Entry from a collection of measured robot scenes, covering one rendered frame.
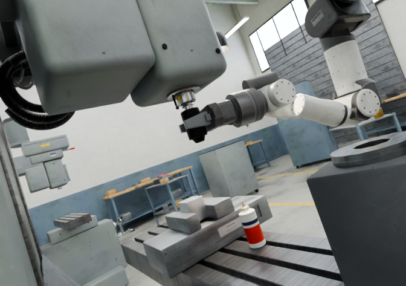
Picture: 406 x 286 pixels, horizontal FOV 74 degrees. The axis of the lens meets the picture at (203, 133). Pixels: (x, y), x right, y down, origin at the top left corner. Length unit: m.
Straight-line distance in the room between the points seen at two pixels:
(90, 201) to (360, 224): 6.91
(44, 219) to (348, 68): 6.70
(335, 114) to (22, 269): 0.74
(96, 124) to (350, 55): 6.87
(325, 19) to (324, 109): 0.26
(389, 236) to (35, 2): 0.55
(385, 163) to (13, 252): 0.36
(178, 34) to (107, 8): 0.15
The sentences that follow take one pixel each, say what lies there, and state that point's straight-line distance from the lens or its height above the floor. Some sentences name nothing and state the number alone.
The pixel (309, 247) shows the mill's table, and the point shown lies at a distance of 0.63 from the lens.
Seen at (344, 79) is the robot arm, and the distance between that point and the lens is 0.89.
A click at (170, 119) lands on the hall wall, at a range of 8.06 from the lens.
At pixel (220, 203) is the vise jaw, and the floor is 1.01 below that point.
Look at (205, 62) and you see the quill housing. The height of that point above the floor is 1.34.
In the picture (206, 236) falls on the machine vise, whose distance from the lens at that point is 0.74.
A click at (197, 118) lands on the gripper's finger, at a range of 0.62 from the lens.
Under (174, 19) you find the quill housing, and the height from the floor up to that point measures 1.44.
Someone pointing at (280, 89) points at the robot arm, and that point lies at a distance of 0.70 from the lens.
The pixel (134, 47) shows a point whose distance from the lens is 0.52.
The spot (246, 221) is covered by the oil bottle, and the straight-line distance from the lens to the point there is 0.67.
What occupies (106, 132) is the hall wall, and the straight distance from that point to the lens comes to 7.39.
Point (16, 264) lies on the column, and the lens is 0.33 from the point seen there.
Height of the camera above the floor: 1.16
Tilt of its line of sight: 3 degrees up
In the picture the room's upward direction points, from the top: 19 degrees counter-clockwise
